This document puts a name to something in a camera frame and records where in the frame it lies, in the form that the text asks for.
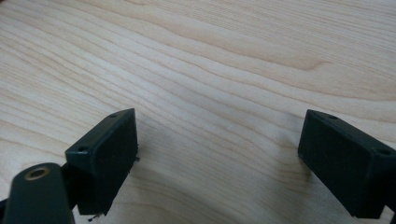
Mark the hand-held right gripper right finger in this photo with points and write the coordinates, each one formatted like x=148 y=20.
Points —
x=342 y=161

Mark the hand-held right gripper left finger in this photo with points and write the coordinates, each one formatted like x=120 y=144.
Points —
x=104 y=168

